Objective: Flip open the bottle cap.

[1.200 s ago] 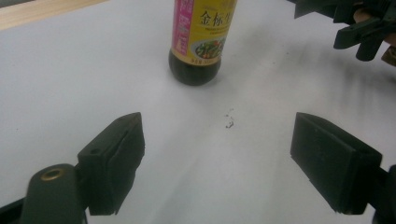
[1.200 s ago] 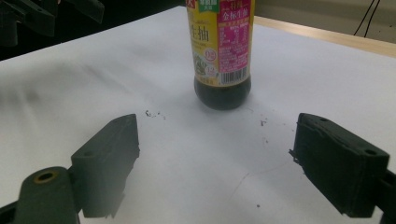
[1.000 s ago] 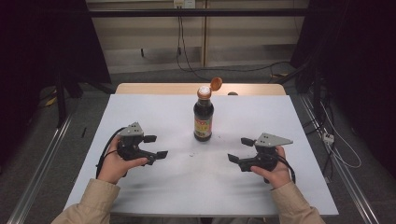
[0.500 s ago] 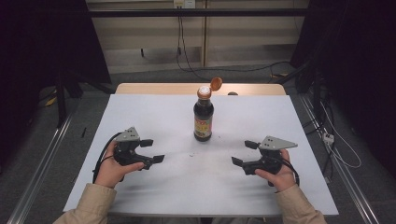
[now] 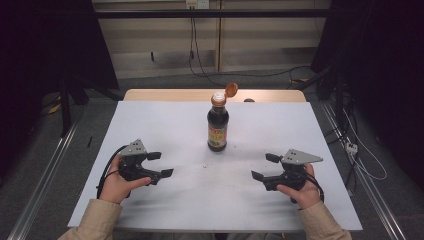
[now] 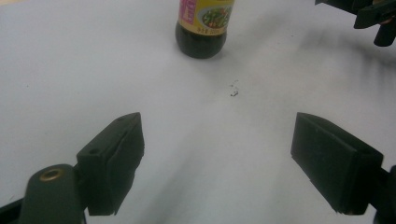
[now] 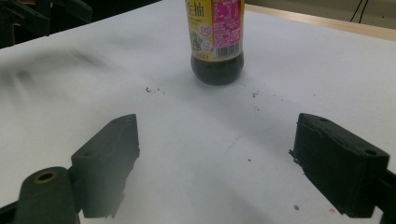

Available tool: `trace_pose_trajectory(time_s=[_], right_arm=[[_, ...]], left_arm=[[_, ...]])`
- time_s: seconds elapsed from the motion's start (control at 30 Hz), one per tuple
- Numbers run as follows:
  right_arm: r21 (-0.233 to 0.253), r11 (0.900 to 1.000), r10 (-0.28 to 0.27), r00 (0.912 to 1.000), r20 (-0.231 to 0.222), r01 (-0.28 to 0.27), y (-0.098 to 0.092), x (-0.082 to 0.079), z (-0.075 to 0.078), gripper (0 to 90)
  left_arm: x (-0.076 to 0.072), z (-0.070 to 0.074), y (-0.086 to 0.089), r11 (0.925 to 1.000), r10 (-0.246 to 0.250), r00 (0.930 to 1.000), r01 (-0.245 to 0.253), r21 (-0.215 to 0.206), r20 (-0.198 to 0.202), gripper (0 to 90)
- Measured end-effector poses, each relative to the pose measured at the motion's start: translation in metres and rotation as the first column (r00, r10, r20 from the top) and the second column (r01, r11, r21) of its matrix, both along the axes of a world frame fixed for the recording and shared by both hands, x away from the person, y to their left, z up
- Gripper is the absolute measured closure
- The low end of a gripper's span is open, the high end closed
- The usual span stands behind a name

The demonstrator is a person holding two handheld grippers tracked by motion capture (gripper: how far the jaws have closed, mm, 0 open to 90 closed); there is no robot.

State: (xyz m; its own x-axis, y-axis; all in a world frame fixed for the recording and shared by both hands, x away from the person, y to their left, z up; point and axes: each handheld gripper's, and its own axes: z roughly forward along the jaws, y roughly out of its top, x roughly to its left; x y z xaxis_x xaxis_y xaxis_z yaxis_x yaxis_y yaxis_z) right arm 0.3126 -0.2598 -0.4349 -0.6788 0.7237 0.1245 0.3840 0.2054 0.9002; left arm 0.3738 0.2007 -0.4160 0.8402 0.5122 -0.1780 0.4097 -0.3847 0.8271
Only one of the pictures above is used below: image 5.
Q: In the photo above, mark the white board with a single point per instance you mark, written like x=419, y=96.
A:
x=166, y=126

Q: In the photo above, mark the person's left hand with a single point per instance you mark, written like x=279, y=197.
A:
x=115, y=188

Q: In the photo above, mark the metal floor rail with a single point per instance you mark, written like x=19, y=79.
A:
x=370, y=186
x=43, y=180

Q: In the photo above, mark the dark curtain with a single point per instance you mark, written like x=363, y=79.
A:
x=40, y=50
x=383, y=66

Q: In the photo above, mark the small dark knob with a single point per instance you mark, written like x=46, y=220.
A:
x=249, y=100

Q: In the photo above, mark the black horizontal bar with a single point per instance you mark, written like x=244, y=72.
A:
x=233, y=13

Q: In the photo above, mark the white power strip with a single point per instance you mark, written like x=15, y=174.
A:
x=351, y=148

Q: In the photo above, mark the dark sauce bottle orange cap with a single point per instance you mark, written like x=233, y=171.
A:
x=217, y=126

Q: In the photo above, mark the white wall outlet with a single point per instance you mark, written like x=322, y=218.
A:
x=197, y=4

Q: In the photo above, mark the wooden table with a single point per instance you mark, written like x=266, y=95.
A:
x=173, y=95

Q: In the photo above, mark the black metal stand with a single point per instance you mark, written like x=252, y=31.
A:
x=65, y=110

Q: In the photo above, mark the person's right hand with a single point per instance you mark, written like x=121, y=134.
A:
x=306, y=196

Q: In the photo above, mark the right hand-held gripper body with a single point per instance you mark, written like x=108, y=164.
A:
x=298, y=156

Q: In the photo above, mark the small black stick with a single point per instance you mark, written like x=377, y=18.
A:
x=89, y=142

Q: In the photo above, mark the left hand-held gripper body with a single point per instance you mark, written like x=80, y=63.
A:
x=135, y=151

